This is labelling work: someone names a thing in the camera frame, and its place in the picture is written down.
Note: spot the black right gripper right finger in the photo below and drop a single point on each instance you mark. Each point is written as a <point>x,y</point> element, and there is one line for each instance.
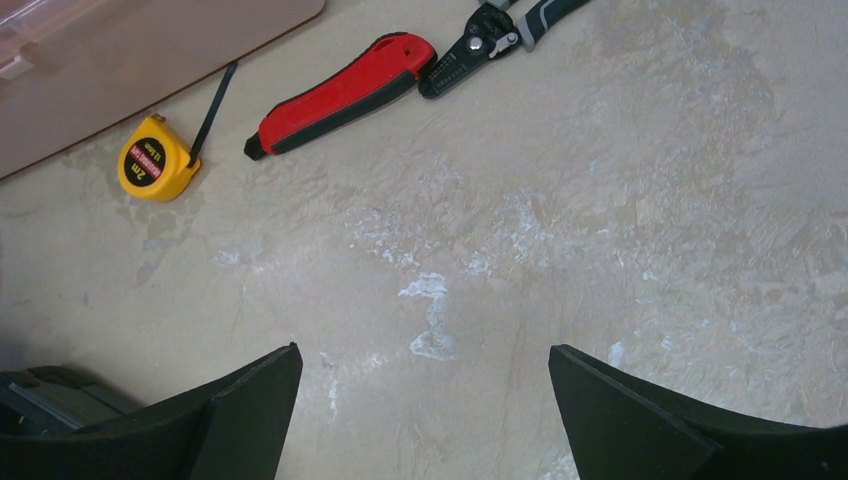
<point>622,427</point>

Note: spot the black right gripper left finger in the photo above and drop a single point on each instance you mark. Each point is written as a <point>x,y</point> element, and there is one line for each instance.
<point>230,428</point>

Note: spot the black poker set case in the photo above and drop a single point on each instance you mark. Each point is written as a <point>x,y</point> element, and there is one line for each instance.
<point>56,400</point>

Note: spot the yellow tape measure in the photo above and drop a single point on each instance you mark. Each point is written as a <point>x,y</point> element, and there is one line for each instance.
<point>156,163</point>

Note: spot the orange plastic toolbox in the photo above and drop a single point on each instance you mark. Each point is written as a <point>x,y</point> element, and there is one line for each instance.
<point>70,69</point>

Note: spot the red utility knife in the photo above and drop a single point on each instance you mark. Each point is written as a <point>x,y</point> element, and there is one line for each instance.
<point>391,66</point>

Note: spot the black wire stripper pliers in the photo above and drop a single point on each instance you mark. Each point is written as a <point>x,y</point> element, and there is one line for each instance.
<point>490,33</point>

